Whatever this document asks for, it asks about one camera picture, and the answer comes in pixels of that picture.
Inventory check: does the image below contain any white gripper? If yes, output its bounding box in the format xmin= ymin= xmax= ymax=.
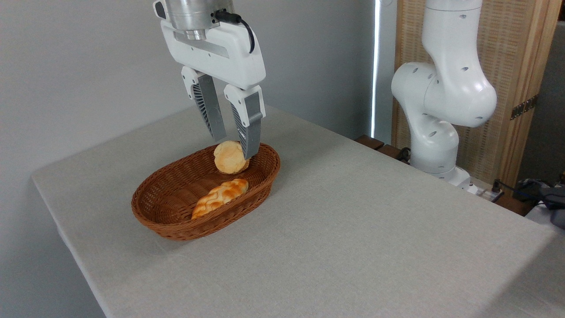
xmin=153 ymin=0 xmax=267 ymax=160

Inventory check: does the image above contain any round golden bread bun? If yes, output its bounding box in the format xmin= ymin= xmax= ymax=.
xmin=214 ymin=141 xmax=250 ymax=175

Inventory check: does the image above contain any braided golden bread loaf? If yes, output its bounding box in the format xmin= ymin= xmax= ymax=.
xmin=191 ymin=178 xmax=249 ymax=220

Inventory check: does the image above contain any brown wicker oval basket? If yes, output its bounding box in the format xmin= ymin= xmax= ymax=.
xmin=131 ymin=142 xmax=281 ymax=241

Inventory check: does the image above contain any beige tablecloth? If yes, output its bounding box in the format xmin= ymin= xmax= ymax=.
xmin=32 ymin=95 xmax=565 ymax=318

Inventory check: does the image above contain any metal screen hinge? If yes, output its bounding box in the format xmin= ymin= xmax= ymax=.
xmin=510 ymin=95 xmax=539 ymax=121

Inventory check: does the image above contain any dark grey cloth bag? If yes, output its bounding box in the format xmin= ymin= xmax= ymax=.
xmin=514 ymin=177 xmax=565 ymax=229

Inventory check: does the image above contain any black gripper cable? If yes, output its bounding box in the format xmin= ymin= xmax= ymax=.
xmin=211 ymin=9 xmax=256 ymax=54

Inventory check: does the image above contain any black power cable with plug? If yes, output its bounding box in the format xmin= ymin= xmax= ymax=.
xmin=491 ymin=178 xmax=546 ymax=204

